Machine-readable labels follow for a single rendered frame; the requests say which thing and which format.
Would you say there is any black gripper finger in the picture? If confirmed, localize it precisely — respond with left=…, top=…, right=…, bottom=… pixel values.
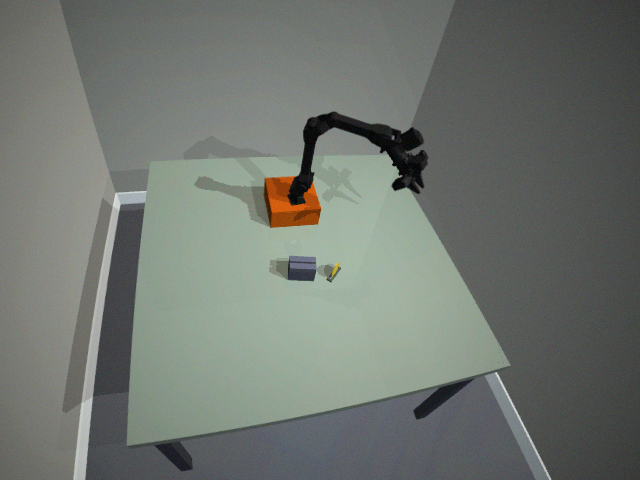
left=411, top=170, right=424, bottom=188
left=406, top=178, right=420, bottom=194

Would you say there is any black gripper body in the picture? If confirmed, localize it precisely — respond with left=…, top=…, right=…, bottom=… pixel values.
left=391, top=153, right=417, bottom=191

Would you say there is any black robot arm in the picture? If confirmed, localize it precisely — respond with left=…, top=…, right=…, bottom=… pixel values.
left=287, top=112, right=429, bottom=206

